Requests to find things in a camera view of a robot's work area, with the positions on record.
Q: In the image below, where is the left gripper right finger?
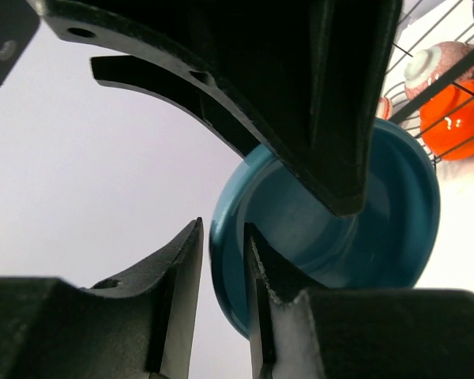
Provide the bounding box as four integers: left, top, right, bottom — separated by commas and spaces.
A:
244, 223, 474, 378

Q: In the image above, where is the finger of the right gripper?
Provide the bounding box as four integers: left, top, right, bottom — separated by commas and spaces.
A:
32, 0, 402, 216
90, 55, 259, 157

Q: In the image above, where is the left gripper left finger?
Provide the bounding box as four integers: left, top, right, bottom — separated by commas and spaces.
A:
0, 219, 204, 378

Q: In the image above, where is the white orange floral bowl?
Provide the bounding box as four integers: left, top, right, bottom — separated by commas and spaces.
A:
375, 96, 393, 120

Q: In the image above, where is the black white leaf bowl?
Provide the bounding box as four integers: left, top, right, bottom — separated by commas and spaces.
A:
404, 41, 474, 100

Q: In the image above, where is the blue bowl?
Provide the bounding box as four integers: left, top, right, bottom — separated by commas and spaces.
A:
209, 119, 440, 336

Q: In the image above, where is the black wire dish rack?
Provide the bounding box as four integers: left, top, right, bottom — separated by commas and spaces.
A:
382, 1, 474, 166

